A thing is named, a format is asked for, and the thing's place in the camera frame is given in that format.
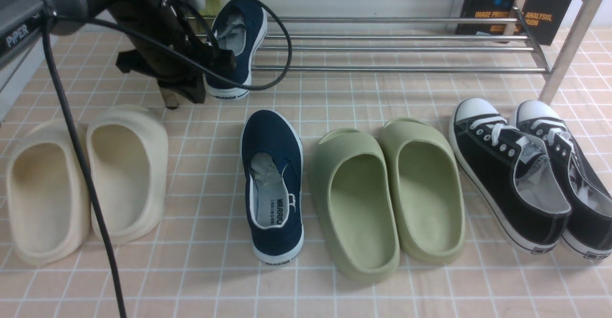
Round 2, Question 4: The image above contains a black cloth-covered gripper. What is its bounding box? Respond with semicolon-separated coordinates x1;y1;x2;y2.
109;0;237;109

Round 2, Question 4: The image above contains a navy canvas shoe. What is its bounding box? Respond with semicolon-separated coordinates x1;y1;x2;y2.
239;110;304;265
212;0;268;86

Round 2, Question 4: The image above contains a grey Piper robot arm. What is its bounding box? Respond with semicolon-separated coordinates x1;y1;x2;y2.
0;0;236;110

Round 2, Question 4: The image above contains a silver metal shoe rack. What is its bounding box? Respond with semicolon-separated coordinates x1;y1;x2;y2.
186;0;612;106

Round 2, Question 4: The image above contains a yellow-green book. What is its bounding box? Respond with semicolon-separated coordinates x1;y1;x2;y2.
193;0;222;28

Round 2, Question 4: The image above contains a cream right slide slipper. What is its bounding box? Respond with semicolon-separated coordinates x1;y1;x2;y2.
86;105;169;244

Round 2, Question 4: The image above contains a cream slide slipper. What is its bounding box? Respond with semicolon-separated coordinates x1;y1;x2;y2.
6;119;90;266
86;105;169;244

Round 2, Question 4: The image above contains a cream left slide slipper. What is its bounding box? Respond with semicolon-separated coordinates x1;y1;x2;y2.
6;119;90;266

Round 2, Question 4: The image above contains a green left slide slipper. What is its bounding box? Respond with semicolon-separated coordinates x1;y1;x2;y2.
309;128;400;283

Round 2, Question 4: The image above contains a green slide slipper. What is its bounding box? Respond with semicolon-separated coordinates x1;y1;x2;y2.
309;128;400;283
379;118;466;265

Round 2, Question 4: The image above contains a green right slide slipper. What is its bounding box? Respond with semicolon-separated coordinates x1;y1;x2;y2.
379;118;466;265

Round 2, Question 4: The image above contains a black left lace-up sneaker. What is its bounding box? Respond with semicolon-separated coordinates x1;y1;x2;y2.
448;98;572;254

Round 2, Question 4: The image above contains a black lace-up sneaker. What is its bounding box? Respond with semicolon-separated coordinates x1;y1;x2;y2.
511;100;612;261
448;98;572;254

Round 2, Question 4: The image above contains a black image processing book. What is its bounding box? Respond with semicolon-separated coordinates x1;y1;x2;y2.
448;0;572;46

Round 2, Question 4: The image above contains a black right lace-up sneaker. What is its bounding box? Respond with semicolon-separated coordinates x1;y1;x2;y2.
511;100;612;261

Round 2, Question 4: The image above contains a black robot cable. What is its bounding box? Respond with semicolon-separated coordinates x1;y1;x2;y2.
10;0;293;318

